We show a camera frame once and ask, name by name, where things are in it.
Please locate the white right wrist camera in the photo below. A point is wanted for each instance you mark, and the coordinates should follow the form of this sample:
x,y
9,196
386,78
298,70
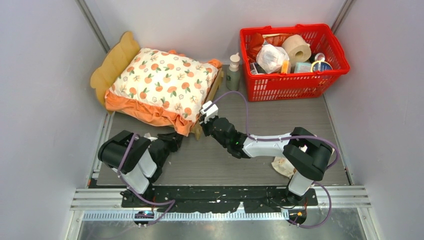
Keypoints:
x,y
209,109

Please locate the wooden pet bed frame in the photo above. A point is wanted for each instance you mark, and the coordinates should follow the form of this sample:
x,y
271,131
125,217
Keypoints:
x,y
118,58

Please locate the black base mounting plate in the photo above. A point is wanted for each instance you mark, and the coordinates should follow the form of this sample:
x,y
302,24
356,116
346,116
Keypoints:
x,y
217,199

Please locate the beige toilet paper roll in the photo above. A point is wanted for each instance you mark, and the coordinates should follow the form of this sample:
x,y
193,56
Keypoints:
x,y
297,49

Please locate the orange fruit print cushion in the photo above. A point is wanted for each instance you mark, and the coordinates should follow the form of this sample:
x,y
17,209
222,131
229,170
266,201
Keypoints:
x,y
163,89

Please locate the red plastic shopping basket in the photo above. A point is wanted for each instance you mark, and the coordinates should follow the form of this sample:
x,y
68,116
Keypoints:
x,y
276,86

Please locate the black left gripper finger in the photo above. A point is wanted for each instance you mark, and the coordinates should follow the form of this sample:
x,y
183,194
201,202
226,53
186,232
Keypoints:
x,y
169,136
175,142

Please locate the small silver can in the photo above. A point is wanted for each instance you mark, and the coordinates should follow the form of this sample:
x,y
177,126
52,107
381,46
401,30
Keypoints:
x,y
319,57

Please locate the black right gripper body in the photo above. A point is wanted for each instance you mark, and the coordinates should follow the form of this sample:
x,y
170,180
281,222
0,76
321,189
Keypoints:
x,y
222,141

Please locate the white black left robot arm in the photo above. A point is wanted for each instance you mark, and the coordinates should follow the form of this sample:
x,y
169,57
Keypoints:
x,y
139,160

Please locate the white plastic wrapped packet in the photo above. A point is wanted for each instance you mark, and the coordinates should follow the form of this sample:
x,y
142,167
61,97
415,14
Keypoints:
x,y
271,58

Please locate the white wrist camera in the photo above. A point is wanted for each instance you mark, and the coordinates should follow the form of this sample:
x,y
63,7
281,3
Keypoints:
x,y
150,137
209,109

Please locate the light teal small box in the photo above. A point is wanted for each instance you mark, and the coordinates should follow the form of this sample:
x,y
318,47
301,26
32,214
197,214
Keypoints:
x,y
302,67

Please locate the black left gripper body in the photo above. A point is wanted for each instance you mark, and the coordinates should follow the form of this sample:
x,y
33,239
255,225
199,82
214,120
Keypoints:
x,y
167,149

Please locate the slotted aluminium rail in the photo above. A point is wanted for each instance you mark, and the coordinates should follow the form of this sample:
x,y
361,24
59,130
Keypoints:
x,y
106,204

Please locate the cream frilled small pillow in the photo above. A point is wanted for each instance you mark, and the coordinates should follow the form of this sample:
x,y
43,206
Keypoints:
x,y
283,166

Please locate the round blue lidded tin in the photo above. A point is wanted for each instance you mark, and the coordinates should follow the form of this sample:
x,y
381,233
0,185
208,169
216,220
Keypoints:
x,y
320,66

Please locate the green pump lotion bottle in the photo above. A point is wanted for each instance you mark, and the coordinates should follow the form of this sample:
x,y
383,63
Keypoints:
x,y
233,73

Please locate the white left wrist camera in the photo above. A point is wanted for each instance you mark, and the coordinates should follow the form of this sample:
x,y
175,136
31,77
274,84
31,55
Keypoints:
x,y
150,137

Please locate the orange red crumpled bag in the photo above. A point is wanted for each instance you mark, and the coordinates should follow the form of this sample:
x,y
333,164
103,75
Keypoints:
x,y
257,41

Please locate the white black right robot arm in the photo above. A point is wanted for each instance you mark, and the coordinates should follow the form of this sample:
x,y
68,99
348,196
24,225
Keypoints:
x,y
309,155

